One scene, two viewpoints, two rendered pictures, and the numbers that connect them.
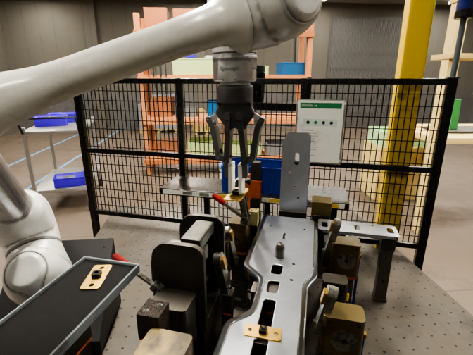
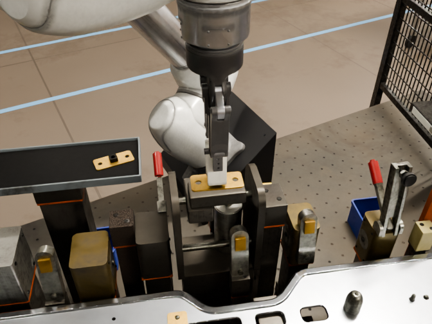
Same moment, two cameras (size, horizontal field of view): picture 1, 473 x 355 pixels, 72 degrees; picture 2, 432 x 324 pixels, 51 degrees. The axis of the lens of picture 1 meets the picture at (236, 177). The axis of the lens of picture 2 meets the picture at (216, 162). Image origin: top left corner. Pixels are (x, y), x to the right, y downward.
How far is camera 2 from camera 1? 74 cm
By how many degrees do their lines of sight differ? 62
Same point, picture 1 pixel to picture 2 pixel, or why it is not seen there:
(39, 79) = not seen: outside the picture
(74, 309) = (68, 171)
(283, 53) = not seen: outside the picture
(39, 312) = (61, 157)
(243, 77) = (188, 38)
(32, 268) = (162, 118)
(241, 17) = not seen: outside the picture
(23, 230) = (182, 80)
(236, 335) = (164, 307)
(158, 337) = (96, 240)
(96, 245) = (260, 128)
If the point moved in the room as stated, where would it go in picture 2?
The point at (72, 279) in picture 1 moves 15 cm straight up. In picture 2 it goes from (105, 150) to (93, 92)
